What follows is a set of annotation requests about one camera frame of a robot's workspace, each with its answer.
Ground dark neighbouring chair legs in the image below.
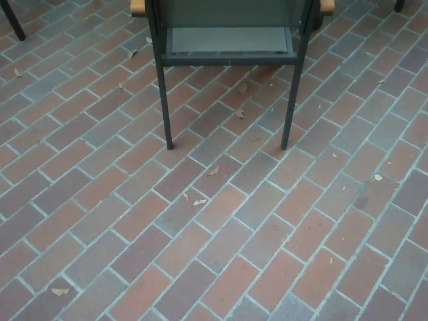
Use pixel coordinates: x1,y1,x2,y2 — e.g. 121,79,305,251
0,0,27,41

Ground dark chair with wooden armrests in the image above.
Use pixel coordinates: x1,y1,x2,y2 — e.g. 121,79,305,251
130,0,336,151

